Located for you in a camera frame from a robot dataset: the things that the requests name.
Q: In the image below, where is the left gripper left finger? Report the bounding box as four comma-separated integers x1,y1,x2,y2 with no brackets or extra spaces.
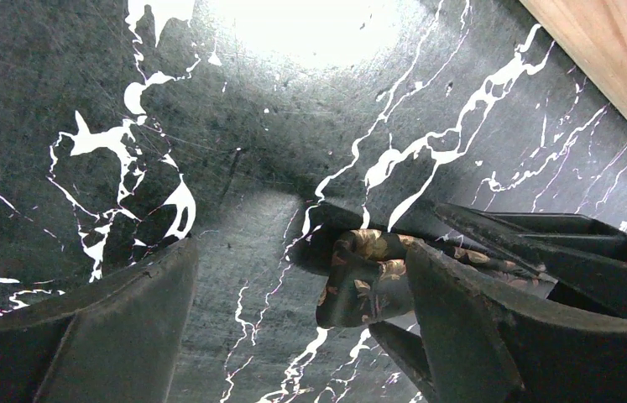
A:
0,238,198,402

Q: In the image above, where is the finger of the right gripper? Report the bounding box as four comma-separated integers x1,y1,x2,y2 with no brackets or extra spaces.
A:
432,202,627,319
368,322,438,402

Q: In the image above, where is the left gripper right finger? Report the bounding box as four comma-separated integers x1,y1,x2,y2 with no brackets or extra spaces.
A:
405,243,627,402

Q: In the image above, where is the black gold floral tie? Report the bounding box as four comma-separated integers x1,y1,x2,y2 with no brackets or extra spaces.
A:
316,229,556,328

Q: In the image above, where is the wooden grid organizer tray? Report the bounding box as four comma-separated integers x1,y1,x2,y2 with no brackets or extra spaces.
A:
522,0,627,120

